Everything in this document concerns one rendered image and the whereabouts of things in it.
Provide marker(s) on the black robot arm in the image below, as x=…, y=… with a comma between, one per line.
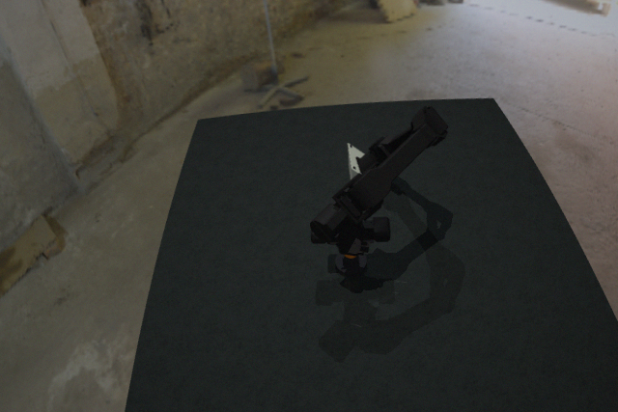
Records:
x=379, y=166

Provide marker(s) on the black round pedestal with silver shaft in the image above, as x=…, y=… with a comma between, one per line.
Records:
x=350, y=267

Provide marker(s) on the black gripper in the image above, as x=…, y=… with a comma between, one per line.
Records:
x=377, y=230

